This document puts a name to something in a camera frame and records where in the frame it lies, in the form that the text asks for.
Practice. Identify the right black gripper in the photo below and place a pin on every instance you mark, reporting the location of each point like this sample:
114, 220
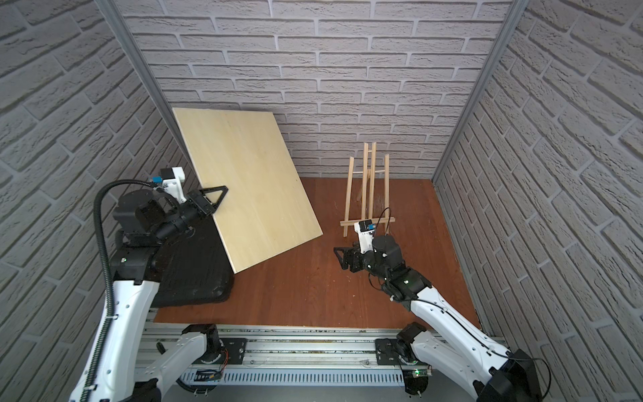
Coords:
353, 253

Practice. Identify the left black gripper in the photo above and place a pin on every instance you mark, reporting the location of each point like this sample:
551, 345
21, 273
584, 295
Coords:
199, 203

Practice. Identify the light wooden board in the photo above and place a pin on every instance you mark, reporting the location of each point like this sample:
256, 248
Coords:
266, 210

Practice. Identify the small wooden easel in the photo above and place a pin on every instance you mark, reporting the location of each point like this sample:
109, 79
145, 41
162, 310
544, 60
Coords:
368, 175

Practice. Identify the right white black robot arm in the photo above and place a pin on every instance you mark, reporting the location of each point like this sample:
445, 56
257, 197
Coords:
446, 340

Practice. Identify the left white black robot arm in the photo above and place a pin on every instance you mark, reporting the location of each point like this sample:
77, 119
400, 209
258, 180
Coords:
149, 219

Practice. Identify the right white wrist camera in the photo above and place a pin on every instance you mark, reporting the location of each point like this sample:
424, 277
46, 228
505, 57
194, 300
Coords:
365, 230

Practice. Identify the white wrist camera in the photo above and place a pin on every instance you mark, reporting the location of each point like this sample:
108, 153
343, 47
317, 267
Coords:
171, 180
365, 230

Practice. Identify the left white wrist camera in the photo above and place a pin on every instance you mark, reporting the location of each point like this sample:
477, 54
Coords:
171, 180

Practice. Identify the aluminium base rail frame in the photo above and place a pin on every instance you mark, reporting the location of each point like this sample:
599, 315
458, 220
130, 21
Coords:
300, 356

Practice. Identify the left aluminium corner post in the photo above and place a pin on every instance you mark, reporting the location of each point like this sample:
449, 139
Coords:
158, 142

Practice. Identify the aluminium corner post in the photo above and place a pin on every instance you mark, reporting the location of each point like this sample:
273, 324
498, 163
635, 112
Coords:
509, 25
158, 142

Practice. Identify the right aluminium corner post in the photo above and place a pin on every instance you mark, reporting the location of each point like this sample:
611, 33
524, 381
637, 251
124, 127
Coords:
509, 25

